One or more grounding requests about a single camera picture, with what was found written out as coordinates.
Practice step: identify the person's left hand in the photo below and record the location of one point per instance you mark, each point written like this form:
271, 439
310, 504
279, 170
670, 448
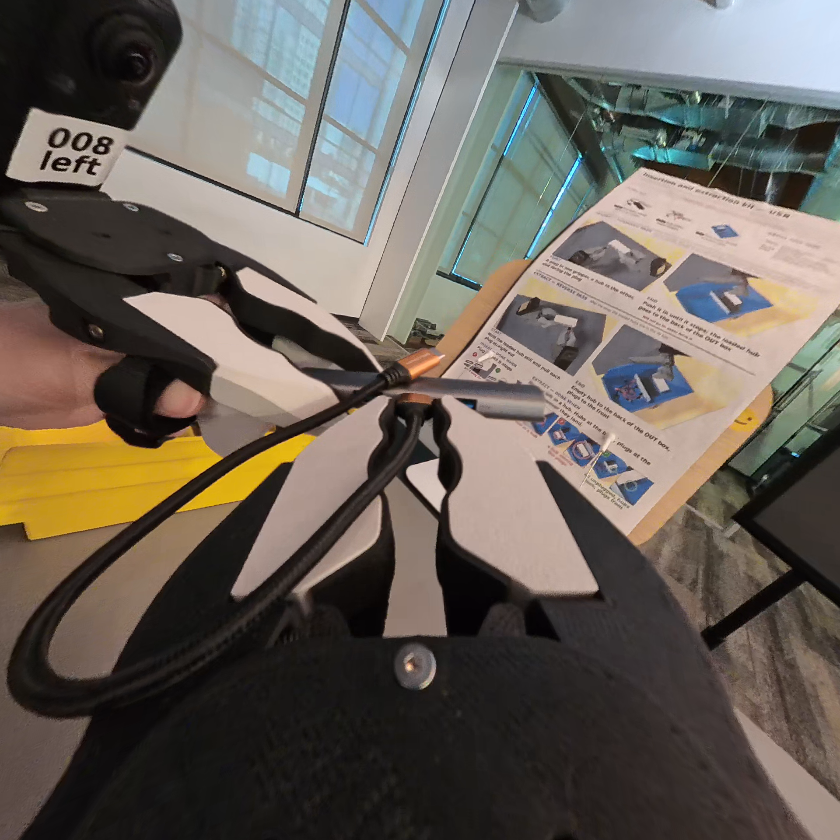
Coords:
46, 367

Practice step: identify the white document stand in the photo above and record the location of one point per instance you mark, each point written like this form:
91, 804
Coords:
423, 485

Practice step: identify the black monitor stand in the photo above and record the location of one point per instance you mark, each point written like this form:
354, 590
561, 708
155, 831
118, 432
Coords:
754, 607

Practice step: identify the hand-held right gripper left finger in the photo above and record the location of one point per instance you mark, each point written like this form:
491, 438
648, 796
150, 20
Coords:
315, 485

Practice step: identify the yellow plastic bin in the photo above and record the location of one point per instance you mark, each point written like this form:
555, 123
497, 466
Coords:
98, 485

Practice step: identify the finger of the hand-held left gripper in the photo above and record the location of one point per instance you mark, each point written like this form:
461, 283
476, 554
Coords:
262, 387
308, 318

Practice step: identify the large white framed window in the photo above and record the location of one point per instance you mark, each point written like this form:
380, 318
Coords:
262, 98

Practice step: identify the slim grey usb hub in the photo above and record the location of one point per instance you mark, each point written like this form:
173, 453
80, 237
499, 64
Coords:
499, 397

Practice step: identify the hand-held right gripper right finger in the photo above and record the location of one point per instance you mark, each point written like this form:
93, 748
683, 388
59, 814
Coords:
518, 531

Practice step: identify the wooden document board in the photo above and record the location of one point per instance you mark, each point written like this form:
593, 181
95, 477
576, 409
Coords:
695, 485

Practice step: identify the black flat monitor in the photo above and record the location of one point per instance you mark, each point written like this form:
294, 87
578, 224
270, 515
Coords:
807, 505

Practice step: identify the printed instruction sheet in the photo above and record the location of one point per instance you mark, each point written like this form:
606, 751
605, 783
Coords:
656, 328

